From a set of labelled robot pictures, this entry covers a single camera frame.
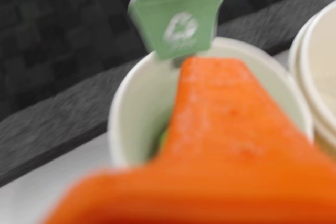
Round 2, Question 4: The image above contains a paper cup with green tag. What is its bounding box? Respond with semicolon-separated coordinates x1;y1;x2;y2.
107;37;316;169

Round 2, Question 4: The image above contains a paper cup with blue tag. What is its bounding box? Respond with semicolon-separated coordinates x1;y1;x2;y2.
288;1;336;156

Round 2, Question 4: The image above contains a green paper-wrapped rubbish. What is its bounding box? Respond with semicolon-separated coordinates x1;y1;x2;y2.
158;129;172;153

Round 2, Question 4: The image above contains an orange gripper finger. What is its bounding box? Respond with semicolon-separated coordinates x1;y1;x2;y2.
39;166;150;224
146;57;336;224

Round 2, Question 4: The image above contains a green recycling bin tag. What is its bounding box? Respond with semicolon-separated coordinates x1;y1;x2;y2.
128;0;228;63

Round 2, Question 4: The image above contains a dark grey foam strip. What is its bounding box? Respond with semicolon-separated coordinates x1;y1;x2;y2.
0;0;336;186

